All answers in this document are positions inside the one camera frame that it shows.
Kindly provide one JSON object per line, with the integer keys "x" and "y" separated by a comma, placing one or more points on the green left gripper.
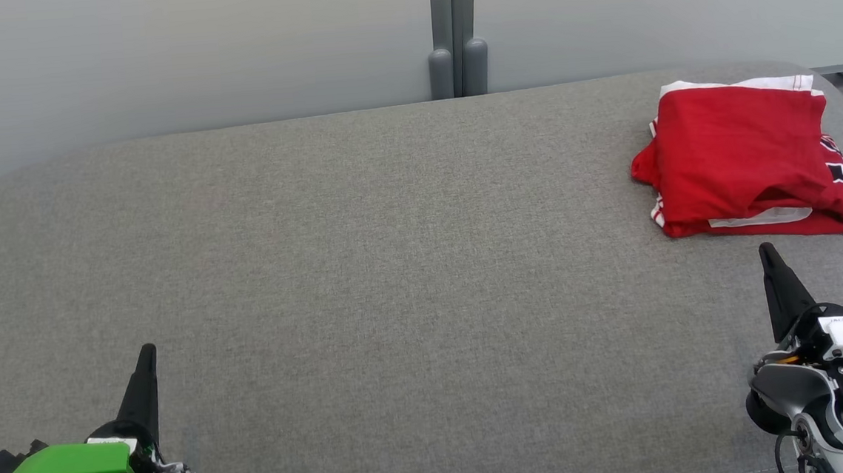
{"x": 66, "y": 465}

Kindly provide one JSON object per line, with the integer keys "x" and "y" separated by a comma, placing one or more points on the red shorts with white trim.
{"x": 734, "y": 148}

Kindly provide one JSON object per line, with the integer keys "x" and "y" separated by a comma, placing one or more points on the grey double partition post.
{"x": 456, "y": 41}

